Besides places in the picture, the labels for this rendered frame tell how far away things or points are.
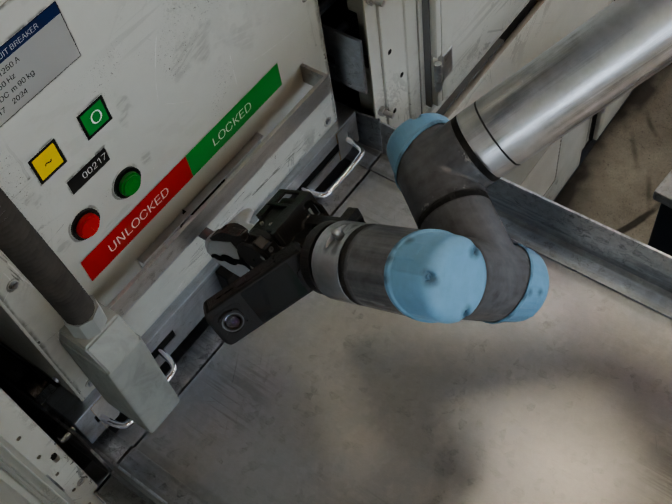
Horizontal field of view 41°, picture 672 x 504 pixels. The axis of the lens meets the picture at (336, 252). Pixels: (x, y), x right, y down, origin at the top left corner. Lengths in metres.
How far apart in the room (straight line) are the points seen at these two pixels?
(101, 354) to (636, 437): 0.59
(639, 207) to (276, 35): 1.43
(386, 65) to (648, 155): 1.32
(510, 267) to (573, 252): 0.36
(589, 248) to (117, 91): 0.61
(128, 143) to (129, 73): 0.07
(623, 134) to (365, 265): 1.73
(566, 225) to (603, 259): 0.06
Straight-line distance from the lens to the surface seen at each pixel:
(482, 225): 0.83
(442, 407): 1.05
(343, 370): 1.08
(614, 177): 2.34
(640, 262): 1.13
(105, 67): 0.84
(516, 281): 0.81
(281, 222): 0.87
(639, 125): 2.46
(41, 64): 0.79
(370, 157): 1.25
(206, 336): 1.14
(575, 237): 1.15
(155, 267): 0.95
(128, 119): 0.88
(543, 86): 0.84
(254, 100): 1.03
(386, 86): 1.19
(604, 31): 0.84
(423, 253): 0.71
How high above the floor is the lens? 1.81
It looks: 56 degrees down
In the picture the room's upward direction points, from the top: 12 degrees counter-clockwise
